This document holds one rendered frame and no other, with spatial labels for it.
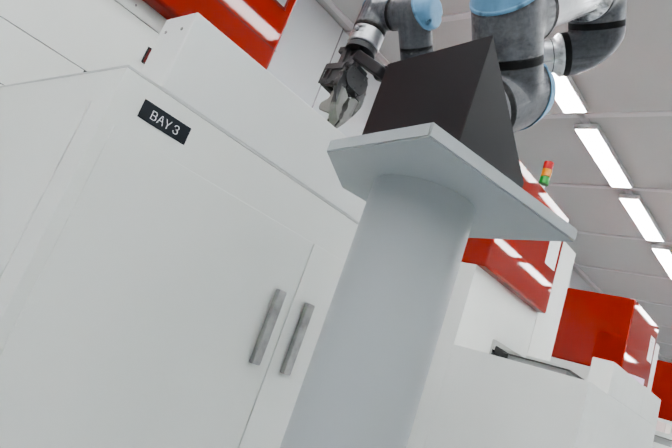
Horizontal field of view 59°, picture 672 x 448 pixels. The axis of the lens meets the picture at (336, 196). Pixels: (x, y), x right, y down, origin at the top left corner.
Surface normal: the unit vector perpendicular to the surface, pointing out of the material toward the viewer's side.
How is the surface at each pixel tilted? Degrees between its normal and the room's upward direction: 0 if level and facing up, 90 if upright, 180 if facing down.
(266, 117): 90
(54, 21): 90
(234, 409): 90
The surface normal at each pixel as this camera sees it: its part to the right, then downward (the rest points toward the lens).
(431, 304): 0.63, 0.00
